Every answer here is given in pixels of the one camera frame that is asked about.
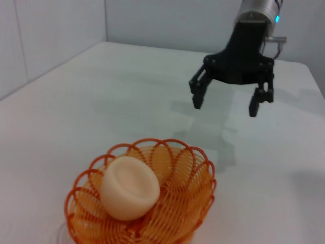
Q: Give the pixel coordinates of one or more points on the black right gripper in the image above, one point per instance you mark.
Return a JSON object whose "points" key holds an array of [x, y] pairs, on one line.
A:
{"points": [[241, 63]]}

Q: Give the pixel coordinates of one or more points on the orange woven plastic basket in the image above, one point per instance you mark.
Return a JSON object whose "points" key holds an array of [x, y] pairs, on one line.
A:
{"points": [[177, 203]]}

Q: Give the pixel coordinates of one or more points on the round beige bun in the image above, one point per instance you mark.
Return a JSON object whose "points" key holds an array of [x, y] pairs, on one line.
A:
{"points": [[127, 188]]}

